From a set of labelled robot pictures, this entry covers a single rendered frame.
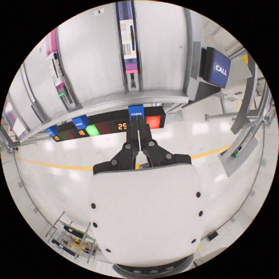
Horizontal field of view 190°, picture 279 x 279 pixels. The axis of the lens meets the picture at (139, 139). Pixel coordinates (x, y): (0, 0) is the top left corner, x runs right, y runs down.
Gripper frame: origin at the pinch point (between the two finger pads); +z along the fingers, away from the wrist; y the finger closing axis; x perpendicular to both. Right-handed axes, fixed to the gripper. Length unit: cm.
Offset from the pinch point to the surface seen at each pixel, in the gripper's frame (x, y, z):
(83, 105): 3.5, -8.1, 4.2
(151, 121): -3.8, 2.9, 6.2
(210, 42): 47, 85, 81
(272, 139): -41, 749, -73
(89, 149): -63, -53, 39
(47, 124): 3.1, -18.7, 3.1
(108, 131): -5.3, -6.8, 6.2
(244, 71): 15.2, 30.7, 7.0
